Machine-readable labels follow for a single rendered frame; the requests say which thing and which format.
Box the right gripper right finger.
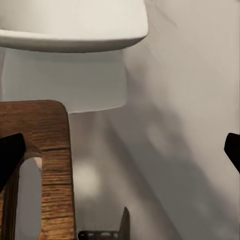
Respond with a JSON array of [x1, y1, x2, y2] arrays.
[[224, 133, 240, 173]]

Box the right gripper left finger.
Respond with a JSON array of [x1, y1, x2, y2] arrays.
[[0, 133, 26, 193]]

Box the cutting board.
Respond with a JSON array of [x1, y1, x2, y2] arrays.
[[0, 99, 76, 240]]

